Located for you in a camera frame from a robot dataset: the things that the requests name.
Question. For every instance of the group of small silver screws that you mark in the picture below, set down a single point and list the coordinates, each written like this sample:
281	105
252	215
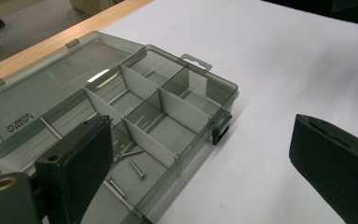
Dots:
141	119

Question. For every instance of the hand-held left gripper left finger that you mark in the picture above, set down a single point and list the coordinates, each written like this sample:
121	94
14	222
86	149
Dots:
84	161

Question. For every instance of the long metal screw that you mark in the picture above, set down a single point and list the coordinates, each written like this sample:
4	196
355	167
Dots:
132	152
136	169
117	187

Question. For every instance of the clear grey compartment box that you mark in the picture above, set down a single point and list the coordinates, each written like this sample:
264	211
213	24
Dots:
28	102

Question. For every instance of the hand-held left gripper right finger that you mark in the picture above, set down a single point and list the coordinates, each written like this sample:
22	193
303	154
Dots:
338	165

